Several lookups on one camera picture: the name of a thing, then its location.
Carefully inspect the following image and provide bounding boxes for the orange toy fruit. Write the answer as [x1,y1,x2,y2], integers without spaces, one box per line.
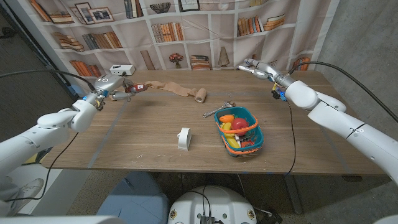
[218,114,236,124]

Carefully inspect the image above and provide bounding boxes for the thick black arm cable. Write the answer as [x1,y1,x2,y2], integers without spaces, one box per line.
[287,60,398,123]
[0,68,96,91]

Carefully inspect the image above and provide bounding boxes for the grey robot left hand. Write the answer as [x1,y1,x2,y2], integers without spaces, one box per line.
[91,73,137,102]

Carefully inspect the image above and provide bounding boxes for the grey metal table leg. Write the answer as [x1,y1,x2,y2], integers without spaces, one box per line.
[281,174,304,215]

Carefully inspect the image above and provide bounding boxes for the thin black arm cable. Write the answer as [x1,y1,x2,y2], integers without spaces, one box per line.
[284,99,297,177]
[6,132,79,202]

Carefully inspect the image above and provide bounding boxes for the dark grey partition panel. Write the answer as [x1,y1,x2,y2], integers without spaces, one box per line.
[0,4,79,144]

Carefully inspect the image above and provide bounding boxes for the black torso cable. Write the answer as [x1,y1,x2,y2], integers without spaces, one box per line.
[182,185,212,218]

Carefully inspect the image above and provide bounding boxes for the white power box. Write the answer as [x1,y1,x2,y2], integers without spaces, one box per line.
[109,64,136,77]

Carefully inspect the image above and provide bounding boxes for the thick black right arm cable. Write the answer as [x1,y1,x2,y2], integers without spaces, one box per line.
[287,60,398,123]

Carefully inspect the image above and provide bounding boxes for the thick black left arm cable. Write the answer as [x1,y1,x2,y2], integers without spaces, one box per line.
[0,68,96,91]

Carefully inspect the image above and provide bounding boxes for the yellow and black object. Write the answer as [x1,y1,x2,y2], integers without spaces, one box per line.
[21,146,53,166]

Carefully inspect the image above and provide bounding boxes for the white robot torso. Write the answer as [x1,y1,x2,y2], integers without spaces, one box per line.
[167,185,258,224]

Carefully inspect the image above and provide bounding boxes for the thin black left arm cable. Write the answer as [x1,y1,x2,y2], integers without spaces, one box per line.
[6,132,79,202]

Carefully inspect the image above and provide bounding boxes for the tan adhesive wrap roll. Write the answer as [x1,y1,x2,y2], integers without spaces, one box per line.
[143,80,208,104]

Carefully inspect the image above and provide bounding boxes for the blue stool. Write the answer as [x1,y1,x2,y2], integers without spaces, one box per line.
[96,170,170,224]

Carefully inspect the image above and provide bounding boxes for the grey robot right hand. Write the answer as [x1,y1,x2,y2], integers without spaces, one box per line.
[238,58,295,89]

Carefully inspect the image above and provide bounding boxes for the red toy tomato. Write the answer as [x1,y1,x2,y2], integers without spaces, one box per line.
[231,118,249,131]

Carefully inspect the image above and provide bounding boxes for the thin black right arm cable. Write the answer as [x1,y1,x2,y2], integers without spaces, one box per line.
[284,99,297,177]

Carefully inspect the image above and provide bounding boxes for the printed bookshelf backdrop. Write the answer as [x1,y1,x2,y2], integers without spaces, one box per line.
[6,0,341,97]

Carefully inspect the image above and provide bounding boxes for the person in grey trousers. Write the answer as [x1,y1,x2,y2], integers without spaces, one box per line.
[0,177,45,217]

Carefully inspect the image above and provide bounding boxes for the yellow toy banana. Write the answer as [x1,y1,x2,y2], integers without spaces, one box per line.
[225,135,241,149]

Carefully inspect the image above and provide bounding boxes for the teal basket with orange handles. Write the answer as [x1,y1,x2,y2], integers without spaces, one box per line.
[213,106,265,157]

